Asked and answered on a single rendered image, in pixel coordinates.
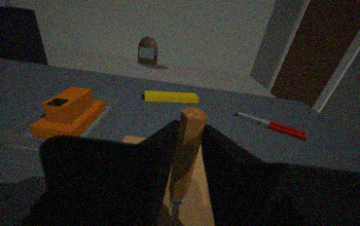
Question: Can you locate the yellow flat bar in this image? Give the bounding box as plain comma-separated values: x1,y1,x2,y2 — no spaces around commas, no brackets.
145,91,198,103

